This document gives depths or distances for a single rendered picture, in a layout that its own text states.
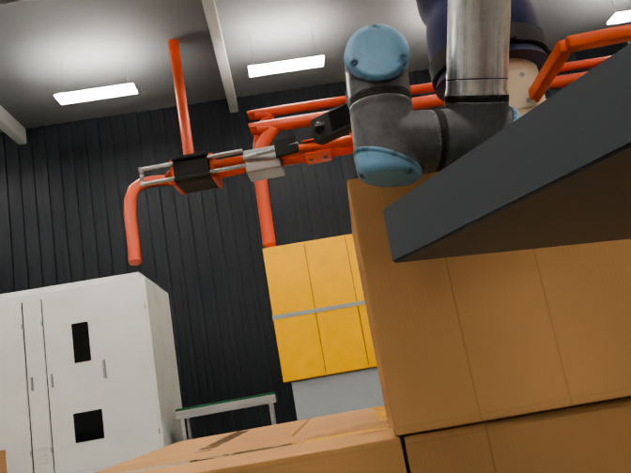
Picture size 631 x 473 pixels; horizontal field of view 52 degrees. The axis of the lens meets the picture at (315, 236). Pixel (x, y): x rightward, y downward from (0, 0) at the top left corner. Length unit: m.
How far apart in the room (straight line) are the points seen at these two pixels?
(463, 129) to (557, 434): 0.46
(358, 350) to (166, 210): 5.32
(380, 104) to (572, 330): 0.44
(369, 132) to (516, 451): 0.51
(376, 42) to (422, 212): 0.55
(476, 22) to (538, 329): 0.45
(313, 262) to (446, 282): 7.51
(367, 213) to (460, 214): 0.65
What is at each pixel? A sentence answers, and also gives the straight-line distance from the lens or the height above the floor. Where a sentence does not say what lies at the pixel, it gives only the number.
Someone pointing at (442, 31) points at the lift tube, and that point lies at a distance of 1.30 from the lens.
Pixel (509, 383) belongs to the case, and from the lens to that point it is 1.02.
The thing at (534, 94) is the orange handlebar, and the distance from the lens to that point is 1.23.
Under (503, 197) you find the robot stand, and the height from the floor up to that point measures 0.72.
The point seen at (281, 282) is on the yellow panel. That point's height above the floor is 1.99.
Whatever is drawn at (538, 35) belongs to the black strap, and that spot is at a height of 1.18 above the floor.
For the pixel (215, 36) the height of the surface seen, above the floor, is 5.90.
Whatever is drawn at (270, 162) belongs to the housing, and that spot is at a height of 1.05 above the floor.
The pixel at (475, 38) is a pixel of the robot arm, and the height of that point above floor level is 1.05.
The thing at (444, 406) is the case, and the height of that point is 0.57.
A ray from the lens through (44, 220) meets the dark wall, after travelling 12.86.
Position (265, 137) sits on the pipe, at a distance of 9.28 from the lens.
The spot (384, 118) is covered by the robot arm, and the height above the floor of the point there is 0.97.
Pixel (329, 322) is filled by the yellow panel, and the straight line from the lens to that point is 8.39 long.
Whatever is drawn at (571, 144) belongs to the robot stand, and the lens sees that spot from 0.32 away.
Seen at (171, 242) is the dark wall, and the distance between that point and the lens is 12.11.
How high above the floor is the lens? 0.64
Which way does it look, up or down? 13 degrees up
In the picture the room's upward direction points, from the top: 10 degrees counter-clockwise
